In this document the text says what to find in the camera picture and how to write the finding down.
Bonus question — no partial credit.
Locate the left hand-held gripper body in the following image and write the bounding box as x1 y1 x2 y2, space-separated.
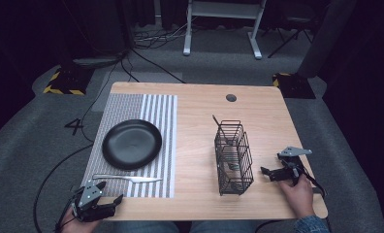
71 180 117 223

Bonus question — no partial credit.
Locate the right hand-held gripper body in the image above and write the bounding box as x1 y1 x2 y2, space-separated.
272 146 313 187

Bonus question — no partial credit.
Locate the black wire cutlery basket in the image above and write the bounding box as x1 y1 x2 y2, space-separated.
213 119 255 197

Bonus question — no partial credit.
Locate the silver table knife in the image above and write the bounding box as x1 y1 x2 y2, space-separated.
91 173 164 184

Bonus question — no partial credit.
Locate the person's right hand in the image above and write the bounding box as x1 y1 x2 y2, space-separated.
278 174 316 219

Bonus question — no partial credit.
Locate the person's left hand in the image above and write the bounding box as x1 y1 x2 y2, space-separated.
60 207 101 233

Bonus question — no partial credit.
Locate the silver utensil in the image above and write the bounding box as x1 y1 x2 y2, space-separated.
224 159 243 192

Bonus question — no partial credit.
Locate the black round plate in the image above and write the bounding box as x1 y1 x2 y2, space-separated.
101 118 164 172

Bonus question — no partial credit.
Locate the black yellow striped floor base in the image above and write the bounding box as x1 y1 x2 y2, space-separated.
272 72 317 100
43 65 95 97

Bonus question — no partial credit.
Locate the wooden table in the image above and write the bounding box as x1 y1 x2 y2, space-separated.
97 81 329 222

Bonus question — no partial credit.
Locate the grey white striped placemat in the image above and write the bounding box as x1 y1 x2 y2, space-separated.
80 92 178 199

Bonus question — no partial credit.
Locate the grey round stand base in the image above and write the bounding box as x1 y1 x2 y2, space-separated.
71 55 126 70

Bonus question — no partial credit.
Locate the black tripod stand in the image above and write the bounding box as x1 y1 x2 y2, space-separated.
267 13 314 60

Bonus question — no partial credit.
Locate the grey curtain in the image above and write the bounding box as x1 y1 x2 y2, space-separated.
297 0 359 80

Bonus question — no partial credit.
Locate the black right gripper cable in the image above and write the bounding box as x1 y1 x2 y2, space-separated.
290 160 328 199

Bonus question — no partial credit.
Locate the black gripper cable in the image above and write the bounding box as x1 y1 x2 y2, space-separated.
290 160 328 199
32 143 95 233

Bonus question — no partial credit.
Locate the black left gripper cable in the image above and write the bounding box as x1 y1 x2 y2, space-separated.
32 143 95 233

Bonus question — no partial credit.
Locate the dark-handled utensil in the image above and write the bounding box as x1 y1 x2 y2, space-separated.
211 114 230 145

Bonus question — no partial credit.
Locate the thin black floor cable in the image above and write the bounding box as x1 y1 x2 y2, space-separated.
79 59 120 144

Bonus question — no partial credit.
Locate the thick black floor cable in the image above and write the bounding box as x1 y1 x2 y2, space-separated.
130 48 187 84

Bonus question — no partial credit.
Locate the white metal desk frame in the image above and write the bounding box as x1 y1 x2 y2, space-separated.
182 0 268 61

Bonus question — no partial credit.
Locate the bundle of floor cables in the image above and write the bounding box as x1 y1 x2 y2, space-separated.
132 17 196 51

